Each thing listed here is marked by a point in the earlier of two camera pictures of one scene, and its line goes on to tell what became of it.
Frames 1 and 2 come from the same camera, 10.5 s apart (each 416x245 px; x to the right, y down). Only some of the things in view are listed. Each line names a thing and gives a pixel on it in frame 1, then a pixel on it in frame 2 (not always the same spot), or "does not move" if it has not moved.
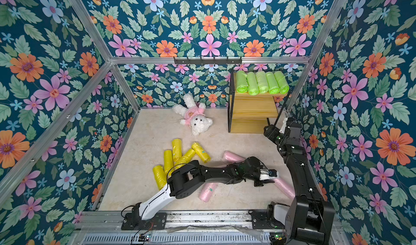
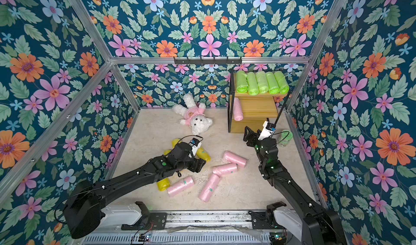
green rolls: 273,85 does not move
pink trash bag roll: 232,158 does not move
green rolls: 262,82 does not move
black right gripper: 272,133 → 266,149
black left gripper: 261,184 → 195,168
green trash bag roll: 242,83 does not move
